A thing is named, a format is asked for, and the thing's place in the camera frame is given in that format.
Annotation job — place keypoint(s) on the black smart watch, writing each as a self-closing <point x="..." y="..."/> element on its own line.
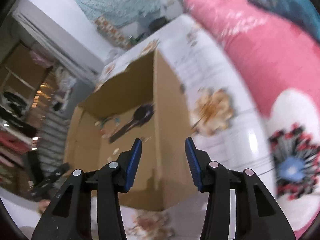
<point x="141" y="116"/>

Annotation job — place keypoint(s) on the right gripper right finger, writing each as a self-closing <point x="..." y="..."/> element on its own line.
<point x="258" y="215"/>

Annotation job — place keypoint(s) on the brown cardboard box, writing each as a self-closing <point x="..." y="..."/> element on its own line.
<point x="163" y="178"/>

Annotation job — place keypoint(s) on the pink floral blanket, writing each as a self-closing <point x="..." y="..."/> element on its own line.
<point x="279" y="63"/>

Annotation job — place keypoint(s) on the person's left hand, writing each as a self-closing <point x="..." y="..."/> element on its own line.
<point x="42" y="205"/>

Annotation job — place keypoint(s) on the blue crumpled quilt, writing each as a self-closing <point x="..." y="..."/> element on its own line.
<point x="300" y="12"/>

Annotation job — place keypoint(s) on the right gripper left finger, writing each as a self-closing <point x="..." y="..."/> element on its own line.
<point x="68" y="216"/>

